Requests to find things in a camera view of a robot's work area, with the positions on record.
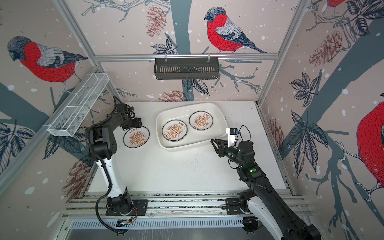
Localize orange sunburst plate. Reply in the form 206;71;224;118
162;120;188;142
189;111;214;131

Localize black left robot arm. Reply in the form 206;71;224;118
86;103;142;216

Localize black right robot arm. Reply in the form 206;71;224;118
211;139;321;240

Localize white plastic bin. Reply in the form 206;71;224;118
156;103;228;152

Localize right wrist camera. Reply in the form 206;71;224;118
226;128;239;148

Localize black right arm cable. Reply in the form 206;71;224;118
236;124;253;142

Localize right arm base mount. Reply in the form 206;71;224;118
222;198;252;215

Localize white mesh wall shelf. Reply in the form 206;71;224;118
48;73;110;137

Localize black hanging wire basket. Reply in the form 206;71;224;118
154;58;220;80

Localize aluminium front rail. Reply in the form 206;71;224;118
64;193;313;218

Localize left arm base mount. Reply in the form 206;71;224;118
106;199;149;217

